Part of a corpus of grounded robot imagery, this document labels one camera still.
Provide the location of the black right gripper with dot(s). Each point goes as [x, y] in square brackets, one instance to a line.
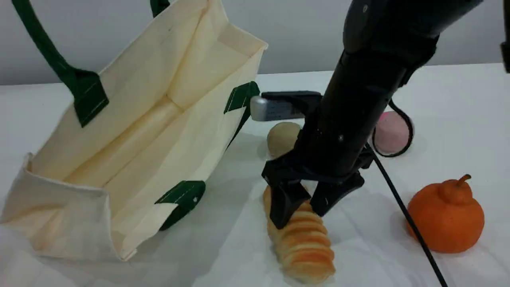
[330, 155]

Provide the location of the long ridged golden bread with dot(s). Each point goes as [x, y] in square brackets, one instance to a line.
[305, 247]

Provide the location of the pale pink peach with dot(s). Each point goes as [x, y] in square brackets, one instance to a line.
[392, 133]

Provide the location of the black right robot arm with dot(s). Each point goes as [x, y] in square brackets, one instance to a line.
[378, 59]

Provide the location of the round beige bun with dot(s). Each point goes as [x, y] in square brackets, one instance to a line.
[281, 137]

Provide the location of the orange tangerine with stem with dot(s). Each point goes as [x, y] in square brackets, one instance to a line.
[444, 219]

